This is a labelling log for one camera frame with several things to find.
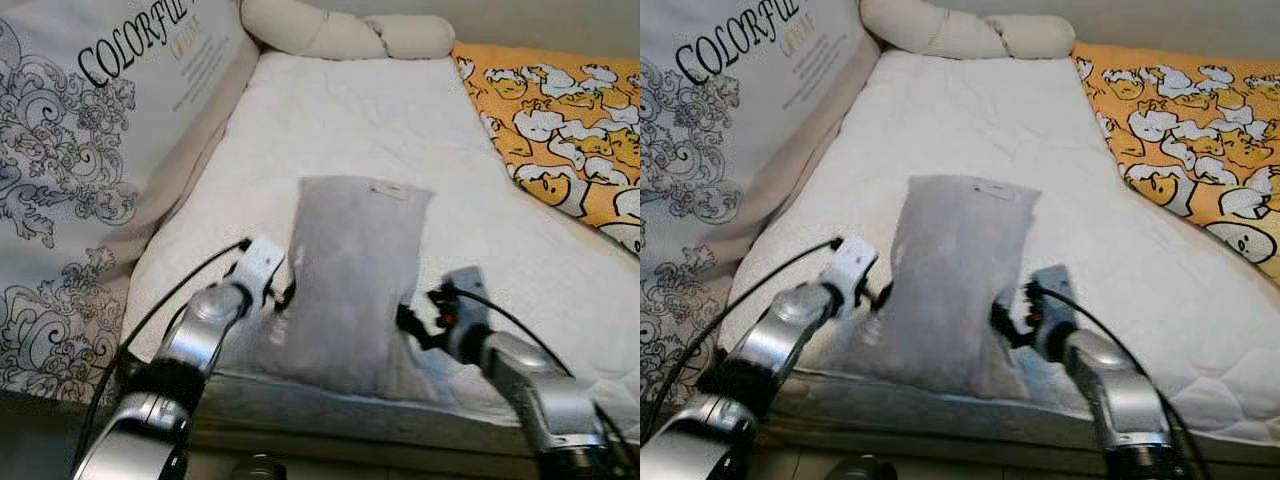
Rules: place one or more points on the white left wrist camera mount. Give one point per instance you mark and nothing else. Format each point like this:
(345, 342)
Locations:
(855, 265)
(258, 265)

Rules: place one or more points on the beige twisted bolster pillow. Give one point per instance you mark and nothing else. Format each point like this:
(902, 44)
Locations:
(950, 30)
(330, 30)

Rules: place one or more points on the white printed headboard panel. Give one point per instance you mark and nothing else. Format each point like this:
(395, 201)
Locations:
(700, 90)
(60, 80)

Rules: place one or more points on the white quilted mattress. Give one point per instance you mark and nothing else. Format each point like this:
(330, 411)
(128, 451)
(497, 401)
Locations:
(980, 120)
(350, 120)

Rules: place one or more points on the grey pillow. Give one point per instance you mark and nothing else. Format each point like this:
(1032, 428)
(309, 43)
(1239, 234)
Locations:
(350, 270)
(950, 270)

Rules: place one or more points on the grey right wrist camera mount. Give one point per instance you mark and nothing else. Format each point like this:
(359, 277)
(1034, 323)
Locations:
(1055, 290)
(468, 290)

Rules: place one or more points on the yellow egg cartoon blanket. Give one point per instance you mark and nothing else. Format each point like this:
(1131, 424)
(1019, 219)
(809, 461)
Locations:
(1180, 120)
(560, 110)

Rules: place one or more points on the grey bed base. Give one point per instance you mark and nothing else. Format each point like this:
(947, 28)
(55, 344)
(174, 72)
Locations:
(950, 425)
(350, 425)

